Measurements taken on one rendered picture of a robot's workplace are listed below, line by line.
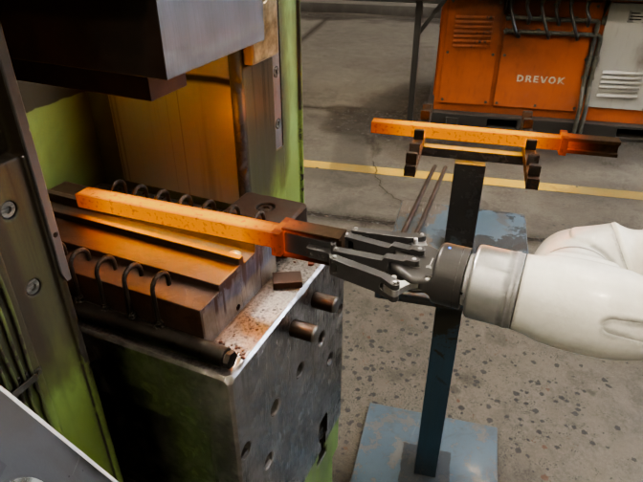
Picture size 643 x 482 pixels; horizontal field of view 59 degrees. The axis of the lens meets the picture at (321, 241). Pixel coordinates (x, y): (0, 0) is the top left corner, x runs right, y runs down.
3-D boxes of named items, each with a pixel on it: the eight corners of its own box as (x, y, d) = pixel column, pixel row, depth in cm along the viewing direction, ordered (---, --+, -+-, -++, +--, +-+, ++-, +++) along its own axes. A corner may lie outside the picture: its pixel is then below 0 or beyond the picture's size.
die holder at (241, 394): (341, 413, 123) (345, 236, 100) (253, 579, 94) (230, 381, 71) (133, 342, 143) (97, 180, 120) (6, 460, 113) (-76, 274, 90)
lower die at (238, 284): (277, 271, 91) (274, 225, 87) (205, 350, 75) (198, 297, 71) (75, 218, 106) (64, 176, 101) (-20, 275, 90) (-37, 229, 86)
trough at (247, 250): (258, 249, 83) (257, 240, 83) (239, 267, 79) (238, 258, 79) (44, 195, 98) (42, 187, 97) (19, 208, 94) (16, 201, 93)
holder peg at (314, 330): (321, 336, 87) (321, 322, 85) (313, 347, 84) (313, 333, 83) (296, 329, 88) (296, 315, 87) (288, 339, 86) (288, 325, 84)
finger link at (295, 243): (335, 260, 74) (333, 263, 74) (287, 249, 77) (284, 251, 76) (336, 240, 73) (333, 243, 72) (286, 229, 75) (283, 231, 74)
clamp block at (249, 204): (309, 235, 100) (308, 203, 97) (286, 259, 94) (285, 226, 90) (249, 222, 105) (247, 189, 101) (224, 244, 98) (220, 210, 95)
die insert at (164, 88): (188, 85, 76) (182, 38, 73) (151, 101, 70) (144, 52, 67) (22, 62, 87) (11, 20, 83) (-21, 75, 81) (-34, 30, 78)
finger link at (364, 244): (422, 252, 69) (426, 247, 71) (340, 230, 74) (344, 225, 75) (419, 279, 72) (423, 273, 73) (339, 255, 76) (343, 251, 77)
